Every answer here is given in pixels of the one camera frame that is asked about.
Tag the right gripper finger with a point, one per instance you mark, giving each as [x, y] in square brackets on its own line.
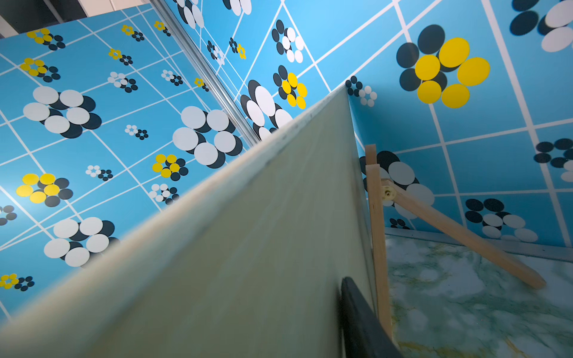
[364, 336]

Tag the plywood board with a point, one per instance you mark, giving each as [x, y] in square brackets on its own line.
[247, 264]

